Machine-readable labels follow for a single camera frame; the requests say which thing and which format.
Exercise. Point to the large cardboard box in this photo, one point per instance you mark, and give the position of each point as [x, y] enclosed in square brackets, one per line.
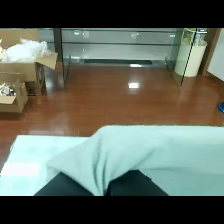
[23, 71]

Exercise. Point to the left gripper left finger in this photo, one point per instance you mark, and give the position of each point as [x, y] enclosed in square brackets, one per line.
[63, 186]

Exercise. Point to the glass cabinet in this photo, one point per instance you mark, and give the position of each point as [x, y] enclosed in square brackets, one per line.
[116, 50]

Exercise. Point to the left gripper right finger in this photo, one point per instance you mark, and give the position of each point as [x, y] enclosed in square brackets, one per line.
[136, 185]

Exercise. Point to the blue round disc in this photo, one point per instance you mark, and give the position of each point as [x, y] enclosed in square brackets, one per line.
[221, 107]

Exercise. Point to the pale green polo shirt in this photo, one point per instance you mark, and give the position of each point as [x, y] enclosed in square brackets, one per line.
[150, 153]

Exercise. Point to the cream cylinder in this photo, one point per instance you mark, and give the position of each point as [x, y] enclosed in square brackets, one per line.
[190, 58]

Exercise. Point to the small cardboard box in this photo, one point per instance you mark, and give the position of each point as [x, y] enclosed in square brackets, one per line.
[11, 101]

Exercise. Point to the white plastic wrap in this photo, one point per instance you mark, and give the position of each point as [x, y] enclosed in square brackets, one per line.
[23, 51]

